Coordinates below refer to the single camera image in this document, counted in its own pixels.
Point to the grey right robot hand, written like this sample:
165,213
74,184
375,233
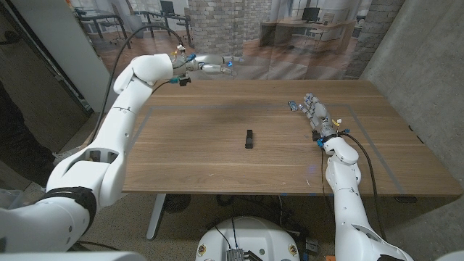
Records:
320,116

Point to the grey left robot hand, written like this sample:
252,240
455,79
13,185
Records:
214,67

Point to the small black rectangular block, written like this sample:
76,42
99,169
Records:
249,141

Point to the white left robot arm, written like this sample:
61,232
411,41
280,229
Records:
119,119

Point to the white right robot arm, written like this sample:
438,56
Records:
344,203

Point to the small blue silver toy car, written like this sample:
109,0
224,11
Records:
293,106

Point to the printed office backdrop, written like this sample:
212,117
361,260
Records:
224,29

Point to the black flat table foot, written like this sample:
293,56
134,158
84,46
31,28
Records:
405,199

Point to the black round ribbed disc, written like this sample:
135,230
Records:
176,203

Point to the white partition panel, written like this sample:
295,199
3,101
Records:
61,47

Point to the white table leg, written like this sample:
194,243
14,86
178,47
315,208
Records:
156,217

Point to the grey finned module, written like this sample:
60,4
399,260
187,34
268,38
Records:
235,255

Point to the dark brown door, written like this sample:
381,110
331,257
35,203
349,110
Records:
36,90

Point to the person in dark clothes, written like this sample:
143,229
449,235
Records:
18,145

